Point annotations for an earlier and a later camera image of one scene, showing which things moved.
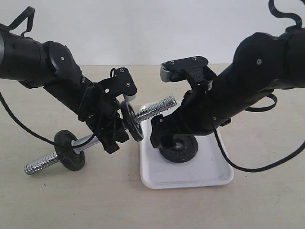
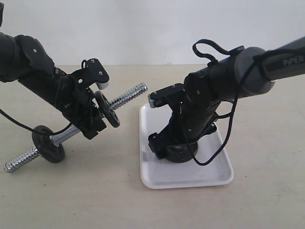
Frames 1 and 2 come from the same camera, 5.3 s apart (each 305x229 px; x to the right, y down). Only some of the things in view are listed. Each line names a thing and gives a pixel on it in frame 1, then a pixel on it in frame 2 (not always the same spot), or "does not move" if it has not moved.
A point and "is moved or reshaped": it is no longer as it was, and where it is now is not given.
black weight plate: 67,156 -> 48,150
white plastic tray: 210,167 does not move
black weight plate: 130,121 is moved or reshaped
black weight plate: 185,148 does not move
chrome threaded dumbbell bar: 88,141 -> 75,130
